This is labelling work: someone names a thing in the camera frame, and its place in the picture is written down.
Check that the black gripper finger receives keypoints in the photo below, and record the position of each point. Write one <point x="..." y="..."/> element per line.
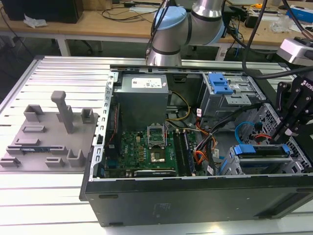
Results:
<point x="294" y="112"/>
<point x="278" y="122"/>

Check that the hard disk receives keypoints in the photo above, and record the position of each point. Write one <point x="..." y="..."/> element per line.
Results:
<point x="262" y="153"/>

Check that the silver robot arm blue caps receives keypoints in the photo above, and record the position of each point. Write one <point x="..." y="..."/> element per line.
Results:
<point x="171" y="31"/>

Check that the grey perforated disk bay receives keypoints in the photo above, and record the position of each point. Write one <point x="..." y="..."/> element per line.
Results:
<point x="266" y="117"/>

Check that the black RAM slot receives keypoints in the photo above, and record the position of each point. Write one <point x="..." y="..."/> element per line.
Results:
<point x="180" y="151"/>

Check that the grey metal drive cage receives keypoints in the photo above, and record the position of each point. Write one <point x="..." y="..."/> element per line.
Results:
<point x="220" y="105"/>

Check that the wooden desk with clutter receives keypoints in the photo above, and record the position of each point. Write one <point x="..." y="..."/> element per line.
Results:
<point x="266" y="34"/>

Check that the blue carrier with latch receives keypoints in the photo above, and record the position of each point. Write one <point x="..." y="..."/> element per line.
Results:
<point x="220" y="84"/>

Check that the clear plastic bag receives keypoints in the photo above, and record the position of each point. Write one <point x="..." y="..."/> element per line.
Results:
<point x="281" y="24"/>

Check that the blue cardboard box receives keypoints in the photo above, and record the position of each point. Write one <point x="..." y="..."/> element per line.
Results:
<point x="302" y="14"/>

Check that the small black device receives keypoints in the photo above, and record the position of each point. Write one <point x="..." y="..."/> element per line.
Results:
<point x="250" y="20"/>

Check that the RAM stick in board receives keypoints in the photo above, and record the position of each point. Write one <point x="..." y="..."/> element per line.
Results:
<point x="190" y="151"/>

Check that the black PC case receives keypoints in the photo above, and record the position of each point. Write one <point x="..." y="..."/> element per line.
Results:
<point x="195" y="200"/>

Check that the CPU socket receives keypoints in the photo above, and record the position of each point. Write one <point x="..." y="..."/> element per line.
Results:
<point x="158" y="157"/>

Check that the black graphics card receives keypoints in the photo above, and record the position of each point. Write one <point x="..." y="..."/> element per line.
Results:
<point x="154" y="173"/>

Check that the grey power supply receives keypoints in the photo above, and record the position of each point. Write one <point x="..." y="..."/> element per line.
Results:
<point x="141" y="102"/>

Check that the green motherboard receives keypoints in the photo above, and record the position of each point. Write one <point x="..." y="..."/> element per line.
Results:
<point x="137" y="151"/>

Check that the grey parts rack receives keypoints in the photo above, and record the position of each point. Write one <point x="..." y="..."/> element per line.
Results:
<point x="49" y="147"/>

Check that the RAM stick with blue label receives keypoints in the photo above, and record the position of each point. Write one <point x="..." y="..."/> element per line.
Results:
<point x="36" y="148"/>

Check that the black box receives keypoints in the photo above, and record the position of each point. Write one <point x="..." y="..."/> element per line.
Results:
<point x="41" y="9"/>

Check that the white crumpled plastic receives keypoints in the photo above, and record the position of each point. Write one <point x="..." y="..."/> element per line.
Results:
<point x="34" y="21"/>

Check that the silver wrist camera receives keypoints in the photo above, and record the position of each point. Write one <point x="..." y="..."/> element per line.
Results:
<point x="292" y="50"/>

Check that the wooden desk white frame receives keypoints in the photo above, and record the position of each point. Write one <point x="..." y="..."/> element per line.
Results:
<point x="97" y="24"/>

